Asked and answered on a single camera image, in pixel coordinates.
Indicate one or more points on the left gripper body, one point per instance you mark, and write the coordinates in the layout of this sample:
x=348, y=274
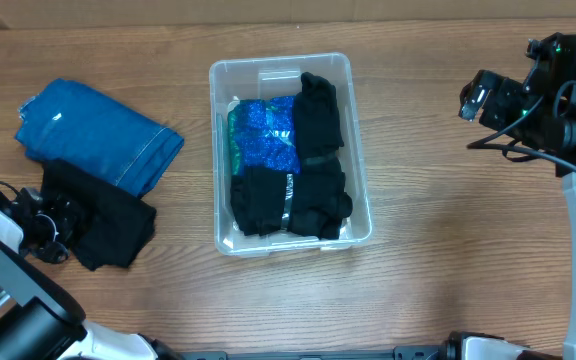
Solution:
x=54, y=235

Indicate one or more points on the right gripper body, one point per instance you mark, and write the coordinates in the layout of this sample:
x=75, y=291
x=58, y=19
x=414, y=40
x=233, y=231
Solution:
x=491, y=101

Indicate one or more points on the blue denim cloth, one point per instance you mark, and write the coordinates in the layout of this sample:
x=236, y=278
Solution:
x=71, y=121

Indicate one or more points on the black cloth bundle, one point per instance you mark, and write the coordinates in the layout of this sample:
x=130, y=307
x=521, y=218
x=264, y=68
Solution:
x=313, y=202

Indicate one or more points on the blue sequin fabric bundle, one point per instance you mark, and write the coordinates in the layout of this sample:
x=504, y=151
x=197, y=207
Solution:
x=261, y=133

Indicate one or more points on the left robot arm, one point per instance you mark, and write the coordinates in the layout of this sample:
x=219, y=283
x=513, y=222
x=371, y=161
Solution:
x=40, y=320

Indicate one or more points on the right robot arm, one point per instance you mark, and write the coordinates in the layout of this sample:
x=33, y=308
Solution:
x=534, y=119

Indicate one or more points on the clear plastic storage bin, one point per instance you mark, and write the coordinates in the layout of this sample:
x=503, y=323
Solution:
x=264, y=78

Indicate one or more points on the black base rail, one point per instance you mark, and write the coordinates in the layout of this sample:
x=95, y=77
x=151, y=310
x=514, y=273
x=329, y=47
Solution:
x=414, y=352

